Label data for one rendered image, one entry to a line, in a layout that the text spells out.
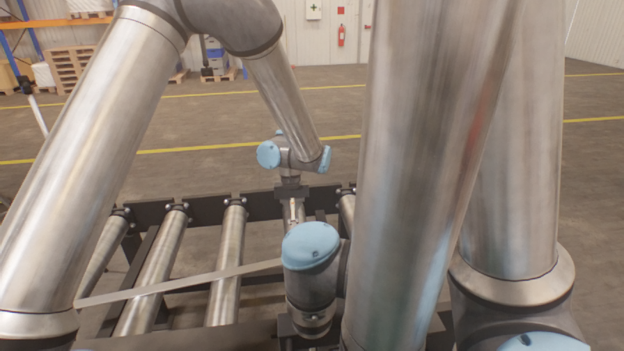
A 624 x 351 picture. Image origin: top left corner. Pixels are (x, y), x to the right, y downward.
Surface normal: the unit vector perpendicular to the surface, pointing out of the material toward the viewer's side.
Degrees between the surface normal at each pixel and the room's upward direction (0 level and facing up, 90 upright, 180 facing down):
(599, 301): 0
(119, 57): 51
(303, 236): 5
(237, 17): 97
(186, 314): 0
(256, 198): 90
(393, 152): 89
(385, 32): 88
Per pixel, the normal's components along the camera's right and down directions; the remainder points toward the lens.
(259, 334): -0.02, -0.89
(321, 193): 0.13, 0.45
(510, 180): -0.34, 0.45
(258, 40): 0.40, 0.68
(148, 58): 0.77, -0.01
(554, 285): -0.01, -0.41
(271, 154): -0.42, 0.25
